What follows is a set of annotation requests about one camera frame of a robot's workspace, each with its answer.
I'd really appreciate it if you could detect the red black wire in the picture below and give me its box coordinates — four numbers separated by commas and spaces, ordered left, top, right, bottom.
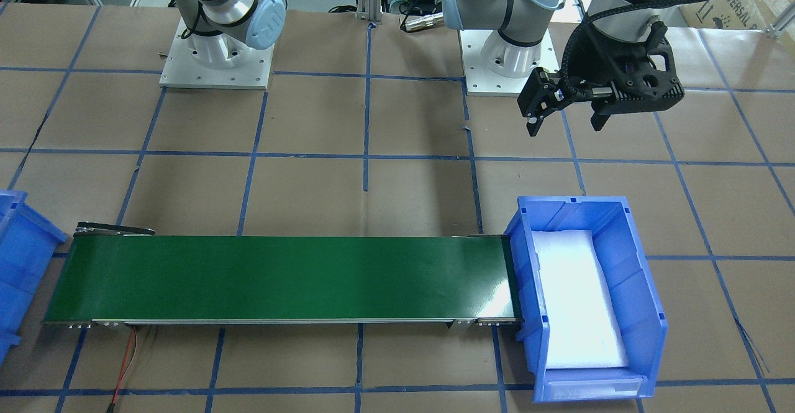
112, 327, 139, 407

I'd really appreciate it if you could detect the blue bin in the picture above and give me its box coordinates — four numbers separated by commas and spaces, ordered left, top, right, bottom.
505, 197, 668, 404
1, 190, 67, 360

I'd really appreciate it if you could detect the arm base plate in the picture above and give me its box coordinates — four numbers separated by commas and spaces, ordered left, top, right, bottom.
459, 29, 560, 97
159, 20, 275, 91

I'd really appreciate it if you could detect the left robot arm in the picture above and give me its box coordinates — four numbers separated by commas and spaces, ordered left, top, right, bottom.
441, 0, 684, 136

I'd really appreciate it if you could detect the brown paper table cover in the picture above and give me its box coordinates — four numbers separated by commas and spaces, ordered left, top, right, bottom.
1, 3, 794, 412

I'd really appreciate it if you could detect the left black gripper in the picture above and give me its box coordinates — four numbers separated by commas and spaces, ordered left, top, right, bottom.
517, 20, 684, 137

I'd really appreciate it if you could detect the green conveyor belt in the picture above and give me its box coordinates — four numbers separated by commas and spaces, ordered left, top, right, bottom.
43, 234, 522, 325

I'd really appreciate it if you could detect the white foam pad bin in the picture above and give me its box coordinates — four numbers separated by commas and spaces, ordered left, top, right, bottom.
532, 230, 629, 370

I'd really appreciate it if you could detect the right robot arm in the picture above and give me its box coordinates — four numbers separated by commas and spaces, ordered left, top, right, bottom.
175, 0, 287, 70

